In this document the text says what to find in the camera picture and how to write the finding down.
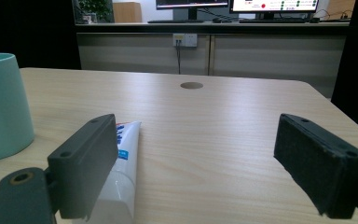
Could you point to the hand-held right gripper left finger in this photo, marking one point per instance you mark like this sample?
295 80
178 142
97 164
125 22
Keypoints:
84 161

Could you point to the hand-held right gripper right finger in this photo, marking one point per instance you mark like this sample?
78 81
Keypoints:
320 161

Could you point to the white toothpaste tube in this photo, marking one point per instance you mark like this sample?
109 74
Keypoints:
122 180

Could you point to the teal cup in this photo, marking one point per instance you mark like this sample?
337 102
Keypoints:
0 105

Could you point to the black keyboard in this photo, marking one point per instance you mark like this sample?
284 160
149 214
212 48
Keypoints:
175 21
272 21

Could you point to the green potted plant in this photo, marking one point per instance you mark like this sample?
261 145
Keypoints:
96 9

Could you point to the brown cardboard box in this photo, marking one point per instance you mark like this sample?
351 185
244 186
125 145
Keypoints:
126 12

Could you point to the grey partition counter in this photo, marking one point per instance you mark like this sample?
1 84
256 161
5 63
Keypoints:
211 46

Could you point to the white-screen computer monitor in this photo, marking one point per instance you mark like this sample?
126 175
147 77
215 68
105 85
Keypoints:
275 5

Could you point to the black computer mouse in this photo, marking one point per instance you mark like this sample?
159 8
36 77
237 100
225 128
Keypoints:
217 20

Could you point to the black computer monitor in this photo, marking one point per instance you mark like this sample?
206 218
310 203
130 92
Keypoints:
192 3

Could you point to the white wall socket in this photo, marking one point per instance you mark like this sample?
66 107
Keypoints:
185 39

